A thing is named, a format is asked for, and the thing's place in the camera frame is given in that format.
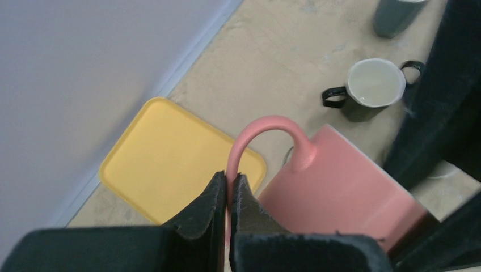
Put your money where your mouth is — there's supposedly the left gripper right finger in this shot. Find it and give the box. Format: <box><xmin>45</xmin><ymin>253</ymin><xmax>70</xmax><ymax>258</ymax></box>
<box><xmin>229</xmin><ymin>173</ymin><xmax>393</xmax><ymax>271</ymax></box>

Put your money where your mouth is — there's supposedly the yellow plastic tray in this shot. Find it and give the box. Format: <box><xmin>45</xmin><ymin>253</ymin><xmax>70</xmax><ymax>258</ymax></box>
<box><xmin>99</xmin><ymin>96</ymin><xmax>268</xmax><ymax>226</ymax></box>

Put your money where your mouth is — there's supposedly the grey-blue mug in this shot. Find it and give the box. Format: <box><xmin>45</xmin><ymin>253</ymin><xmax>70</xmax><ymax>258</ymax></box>
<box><xmin>372</xmin><ymin>0</ymin><xmax>428</xmax><ymax>39</ymax></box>

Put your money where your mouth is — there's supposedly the black mug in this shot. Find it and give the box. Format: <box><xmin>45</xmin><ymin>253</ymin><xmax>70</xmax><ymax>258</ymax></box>
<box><xmin>321</xmin><ymin>58</ymin><xmax>425</xmax><ymax>122</ymax></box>

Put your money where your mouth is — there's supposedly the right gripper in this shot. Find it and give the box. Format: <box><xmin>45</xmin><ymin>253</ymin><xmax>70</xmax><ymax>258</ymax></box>
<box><xmin>383</xmin><ymin>1</ymin><xmax>480</xmax><ymax>271</ymax></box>

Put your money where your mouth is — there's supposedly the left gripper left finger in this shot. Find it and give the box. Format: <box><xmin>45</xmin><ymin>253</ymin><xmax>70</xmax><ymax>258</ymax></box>
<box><xmin>1</xmin><ymin>172</ymin><xmax>227</xmax><ymax>271</ymax></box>

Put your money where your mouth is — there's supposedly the pink mug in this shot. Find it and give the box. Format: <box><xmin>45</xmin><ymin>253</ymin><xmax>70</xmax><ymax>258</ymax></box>
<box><xmin>226</xmin><ymin>116</ymin><xmax>438</xmax><ymax>255</ymax></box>

